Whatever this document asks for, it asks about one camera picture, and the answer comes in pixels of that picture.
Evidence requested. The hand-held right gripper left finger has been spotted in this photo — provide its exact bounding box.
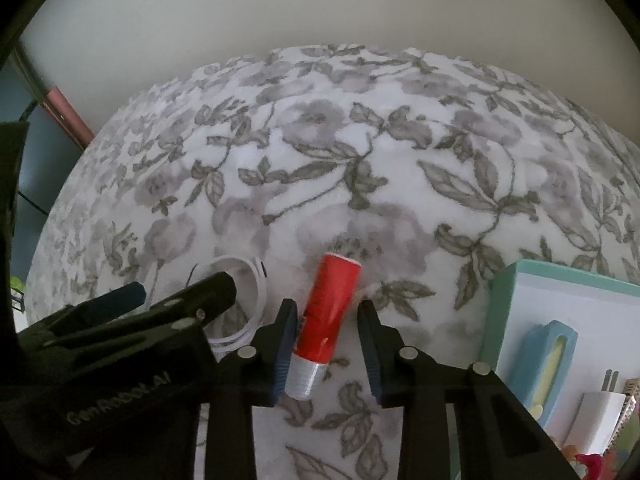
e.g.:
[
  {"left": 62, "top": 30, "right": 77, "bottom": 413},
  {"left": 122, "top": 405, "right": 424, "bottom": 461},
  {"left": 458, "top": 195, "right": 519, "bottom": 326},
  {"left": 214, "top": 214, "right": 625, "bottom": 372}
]
[{"left": 202, "top": 299, "right": 301, "bottom": 480}]

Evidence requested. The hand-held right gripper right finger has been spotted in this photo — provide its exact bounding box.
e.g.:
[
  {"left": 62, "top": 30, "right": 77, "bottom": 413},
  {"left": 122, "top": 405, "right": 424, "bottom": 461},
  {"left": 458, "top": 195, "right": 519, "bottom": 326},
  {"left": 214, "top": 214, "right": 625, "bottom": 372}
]
[{"left": 357, "top": 300, "right": 581, "bottom": 480}]

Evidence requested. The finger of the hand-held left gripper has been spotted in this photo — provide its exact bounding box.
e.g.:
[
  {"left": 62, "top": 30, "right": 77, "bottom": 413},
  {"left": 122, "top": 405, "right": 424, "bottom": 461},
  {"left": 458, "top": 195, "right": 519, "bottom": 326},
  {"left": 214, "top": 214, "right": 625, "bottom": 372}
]
[
  {"left": 50, "top": 272, "right": 238, "bottom": 349},
  {"left": 20, "top": 281, "right": 147, "bottom": 342}
]

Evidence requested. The white cable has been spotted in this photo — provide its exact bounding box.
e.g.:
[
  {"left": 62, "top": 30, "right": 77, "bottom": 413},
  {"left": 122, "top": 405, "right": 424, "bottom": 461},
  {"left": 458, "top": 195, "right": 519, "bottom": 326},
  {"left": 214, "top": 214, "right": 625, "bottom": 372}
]
[{"left": 187, "top": 256, "right": 268, "bottom": 353}]

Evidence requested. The red glue stick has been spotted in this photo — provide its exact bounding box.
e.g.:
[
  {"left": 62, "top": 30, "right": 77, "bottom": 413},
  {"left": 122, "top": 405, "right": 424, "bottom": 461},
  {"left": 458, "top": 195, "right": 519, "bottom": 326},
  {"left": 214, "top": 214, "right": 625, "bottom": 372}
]
[{"left": 285, "top": 253, "right": 362, "bottom": 401}]

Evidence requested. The blue and pink toy knife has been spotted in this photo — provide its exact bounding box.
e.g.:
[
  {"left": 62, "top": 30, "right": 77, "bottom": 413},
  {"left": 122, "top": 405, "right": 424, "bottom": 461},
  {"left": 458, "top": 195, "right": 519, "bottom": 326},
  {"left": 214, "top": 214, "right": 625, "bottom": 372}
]
[{"left": 517, "top": 320, "right": 580, "bottom": 426}]

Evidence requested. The teal tray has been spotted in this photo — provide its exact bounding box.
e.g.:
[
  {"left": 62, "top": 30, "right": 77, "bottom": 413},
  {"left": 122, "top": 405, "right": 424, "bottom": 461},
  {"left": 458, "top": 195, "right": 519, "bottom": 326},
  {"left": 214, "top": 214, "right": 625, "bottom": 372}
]
[{"left": 480, "top": 259, "right": 640, "bottom": 480}]

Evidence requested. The white charger plug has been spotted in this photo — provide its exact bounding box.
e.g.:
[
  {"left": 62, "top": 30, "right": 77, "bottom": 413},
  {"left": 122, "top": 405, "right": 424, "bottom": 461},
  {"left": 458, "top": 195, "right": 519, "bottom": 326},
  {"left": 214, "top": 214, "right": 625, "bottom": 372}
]
[{"left": 565, "top": 369, "right": 628, "bottom": 453}]

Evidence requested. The pink toy dog figure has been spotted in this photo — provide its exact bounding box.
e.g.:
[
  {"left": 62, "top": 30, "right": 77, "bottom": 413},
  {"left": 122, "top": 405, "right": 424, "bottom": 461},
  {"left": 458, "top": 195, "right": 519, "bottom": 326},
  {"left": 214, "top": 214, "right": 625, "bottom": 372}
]
[{"left": 562, "top": 442, "right": 621, "bottom": 480}]

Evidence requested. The gold patterned box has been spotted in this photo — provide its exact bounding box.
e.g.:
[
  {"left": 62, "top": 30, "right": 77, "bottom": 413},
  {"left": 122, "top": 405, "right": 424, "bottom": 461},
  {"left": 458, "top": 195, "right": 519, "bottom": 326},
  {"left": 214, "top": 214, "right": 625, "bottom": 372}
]
[{"left": 612, "top": 379, "right": 640, "bottom": 446}]

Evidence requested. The pink rolled mat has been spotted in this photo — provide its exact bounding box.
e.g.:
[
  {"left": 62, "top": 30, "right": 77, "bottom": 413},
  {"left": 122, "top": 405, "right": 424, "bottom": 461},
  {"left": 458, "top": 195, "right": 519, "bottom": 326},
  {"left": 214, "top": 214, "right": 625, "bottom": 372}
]
[{"left": 42, "top": 86, "right": 96, "bottom": 151}]

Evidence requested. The grey floral blanket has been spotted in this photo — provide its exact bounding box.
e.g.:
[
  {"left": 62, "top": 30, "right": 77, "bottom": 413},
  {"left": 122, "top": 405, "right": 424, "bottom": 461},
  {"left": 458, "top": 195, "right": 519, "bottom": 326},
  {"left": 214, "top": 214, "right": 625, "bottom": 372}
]
[{"left": 25, "top": 45, "right": 640, "bottom": 480}]

